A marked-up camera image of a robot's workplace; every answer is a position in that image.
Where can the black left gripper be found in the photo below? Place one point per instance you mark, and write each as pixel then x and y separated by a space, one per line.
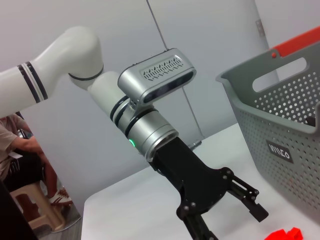
pixel 195 182

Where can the bright red toy brick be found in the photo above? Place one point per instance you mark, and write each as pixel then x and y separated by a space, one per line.
pixel 276 235

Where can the small red toy brick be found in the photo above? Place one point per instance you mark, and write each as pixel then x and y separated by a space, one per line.
pixel 296 233

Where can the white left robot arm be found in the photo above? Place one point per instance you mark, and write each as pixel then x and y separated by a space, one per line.
pixel 75 50

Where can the grey perforated storage bin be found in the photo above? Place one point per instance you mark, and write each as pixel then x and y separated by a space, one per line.
pixel 275 125

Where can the orange bin clip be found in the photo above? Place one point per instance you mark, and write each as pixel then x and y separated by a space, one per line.
pixel 300 40

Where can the left gripper metal connector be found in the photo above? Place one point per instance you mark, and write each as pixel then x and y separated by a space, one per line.
pixel 195 145

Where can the white brown sneaker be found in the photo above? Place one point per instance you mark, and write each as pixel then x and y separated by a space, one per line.
pixel 60 197

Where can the beige plastic stool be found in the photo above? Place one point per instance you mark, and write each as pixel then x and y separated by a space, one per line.
pixel 37 207

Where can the grey door hinge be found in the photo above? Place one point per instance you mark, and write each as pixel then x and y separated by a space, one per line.
pixel 260 27

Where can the seated person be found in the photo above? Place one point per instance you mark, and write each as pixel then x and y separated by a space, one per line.
pixel 15 150

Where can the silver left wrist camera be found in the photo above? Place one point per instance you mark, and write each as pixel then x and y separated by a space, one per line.
pixel 155 77

